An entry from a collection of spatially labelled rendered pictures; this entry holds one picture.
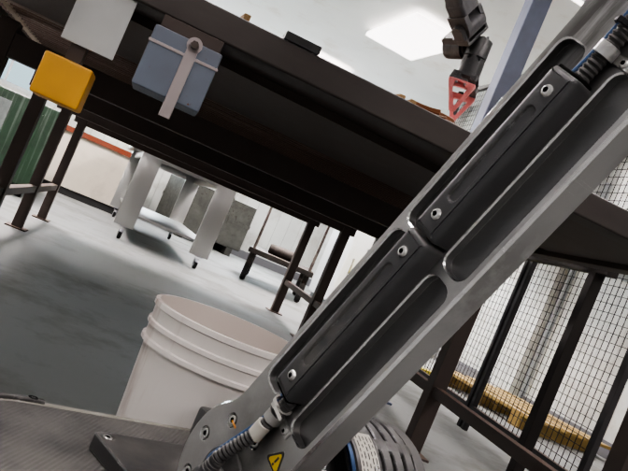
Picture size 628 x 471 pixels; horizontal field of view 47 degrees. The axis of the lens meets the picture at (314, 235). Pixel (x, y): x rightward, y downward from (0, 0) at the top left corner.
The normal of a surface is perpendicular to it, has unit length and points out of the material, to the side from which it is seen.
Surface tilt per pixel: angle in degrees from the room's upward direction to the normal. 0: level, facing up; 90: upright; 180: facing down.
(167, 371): 93
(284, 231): 90
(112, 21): 90
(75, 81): 90
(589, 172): 115
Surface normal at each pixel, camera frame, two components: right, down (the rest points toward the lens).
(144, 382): -0.69, -0.25
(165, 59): 0.22, 0.07
